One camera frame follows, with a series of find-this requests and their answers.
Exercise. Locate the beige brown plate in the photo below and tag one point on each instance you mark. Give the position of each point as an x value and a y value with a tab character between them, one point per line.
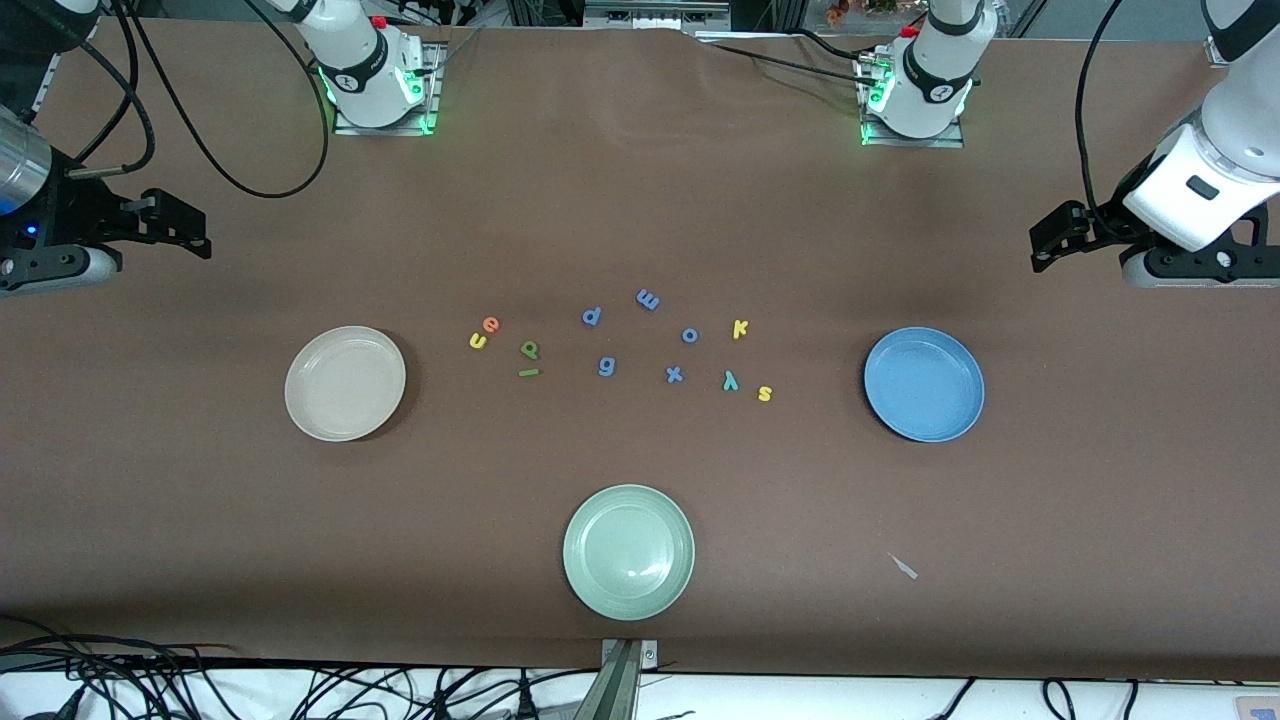
345	383

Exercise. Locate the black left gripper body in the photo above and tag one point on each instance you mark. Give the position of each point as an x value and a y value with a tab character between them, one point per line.
1103	229

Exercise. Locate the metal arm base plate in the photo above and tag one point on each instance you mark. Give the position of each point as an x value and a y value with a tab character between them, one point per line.
950	142
432	100

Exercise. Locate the small orange object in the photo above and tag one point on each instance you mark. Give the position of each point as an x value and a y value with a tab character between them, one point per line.
838	12

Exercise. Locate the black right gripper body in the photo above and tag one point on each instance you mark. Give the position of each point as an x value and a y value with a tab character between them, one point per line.
82	212

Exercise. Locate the blue foam letter p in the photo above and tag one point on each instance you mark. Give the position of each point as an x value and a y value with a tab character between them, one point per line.
592	316

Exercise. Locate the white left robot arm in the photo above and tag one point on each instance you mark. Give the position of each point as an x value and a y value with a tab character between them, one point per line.
935	80

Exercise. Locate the blue foam letter m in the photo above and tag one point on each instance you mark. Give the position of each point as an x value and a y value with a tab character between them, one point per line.
648	299

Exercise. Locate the pale green plate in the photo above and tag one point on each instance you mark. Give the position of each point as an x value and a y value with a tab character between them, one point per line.
628	552

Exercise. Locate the grey metal table bracket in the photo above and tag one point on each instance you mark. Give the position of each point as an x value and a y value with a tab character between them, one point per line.
622	680

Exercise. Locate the aluminium corner rail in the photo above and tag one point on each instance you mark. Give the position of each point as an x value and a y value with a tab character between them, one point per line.
1218	52
45	85

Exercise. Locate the brown paper table cover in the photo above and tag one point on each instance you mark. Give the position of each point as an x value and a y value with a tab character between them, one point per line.
640	200

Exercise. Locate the blue plate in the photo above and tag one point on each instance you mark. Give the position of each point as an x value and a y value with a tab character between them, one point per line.
924	384

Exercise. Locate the aluminium frame rail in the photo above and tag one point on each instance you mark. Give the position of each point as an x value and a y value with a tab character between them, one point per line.
655	15

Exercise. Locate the small white paper scrap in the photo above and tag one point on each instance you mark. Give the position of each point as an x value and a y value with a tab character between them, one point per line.
905	568

